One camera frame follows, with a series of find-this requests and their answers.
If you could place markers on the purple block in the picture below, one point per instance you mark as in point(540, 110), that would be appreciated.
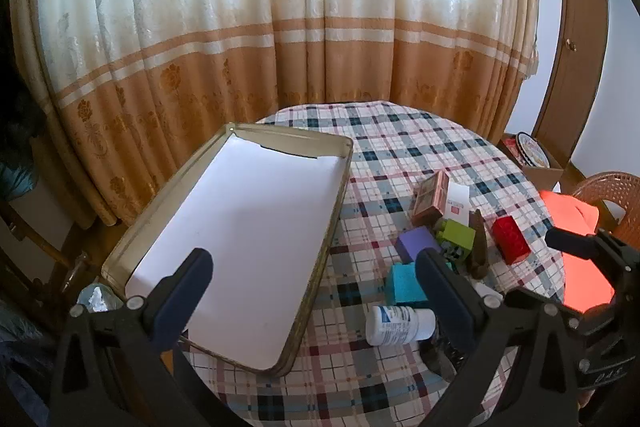
point(415, 243)

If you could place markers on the dark wooden chair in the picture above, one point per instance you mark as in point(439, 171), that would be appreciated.
point(40, 252)

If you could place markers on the red toy brick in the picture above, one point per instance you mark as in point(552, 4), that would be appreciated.
point(510, 239)

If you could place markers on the cream and orange curtain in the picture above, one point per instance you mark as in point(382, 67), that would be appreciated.
point(250, 7)

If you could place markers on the white pill bottle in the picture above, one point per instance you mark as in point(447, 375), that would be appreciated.
point(395, 324)

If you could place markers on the gold metal tin tray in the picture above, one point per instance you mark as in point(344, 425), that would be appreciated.
point(300, 142)

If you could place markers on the brown wicker chair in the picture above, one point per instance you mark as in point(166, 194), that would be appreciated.
point(615, 187)

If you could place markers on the white cardboard box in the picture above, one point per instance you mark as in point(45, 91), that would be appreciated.
point(457, 202)

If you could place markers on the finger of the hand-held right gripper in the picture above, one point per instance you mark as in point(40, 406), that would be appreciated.
point(570, 241)

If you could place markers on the teal block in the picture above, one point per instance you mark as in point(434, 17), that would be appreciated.
point(405, 284)

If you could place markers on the white paper lining sheet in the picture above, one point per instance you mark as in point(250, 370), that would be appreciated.
point(250, 232)

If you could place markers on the brown cardboard box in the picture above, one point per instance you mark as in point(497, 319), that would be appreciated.
point(545, 179)

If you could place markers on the clear plastic bag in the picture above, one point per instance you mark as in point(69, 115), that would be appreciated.
point(95, 297)

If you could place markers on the brown wooden comb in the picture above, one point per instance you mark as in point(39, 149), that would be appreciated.
point(479, 247)

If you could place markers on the round decorated tin lid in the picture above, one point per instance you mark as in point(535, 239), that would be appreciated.
point(532, 149)

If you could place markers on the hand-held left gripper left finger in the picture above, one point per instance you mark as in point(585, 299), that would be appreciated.
point(185, 292)

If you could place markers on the pink makeup palette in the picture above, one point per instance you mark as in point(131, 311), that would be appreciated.
point(431, 197)

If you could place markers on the green block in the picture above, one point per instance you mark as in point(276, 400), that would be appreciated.
point(457, 234)

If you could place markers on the wooden door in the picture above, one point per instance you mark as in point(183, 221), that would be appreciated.
point(575, 32)

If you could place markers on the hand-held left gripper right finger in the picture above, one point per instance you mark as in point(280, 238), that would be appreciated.
point(445, 302)

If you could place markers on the orange cloth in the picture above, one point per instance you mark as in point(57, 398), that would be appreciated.
point(580, 277)

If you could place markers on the red packet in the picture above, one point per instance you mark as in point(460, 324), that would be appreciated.
point(511, 152)

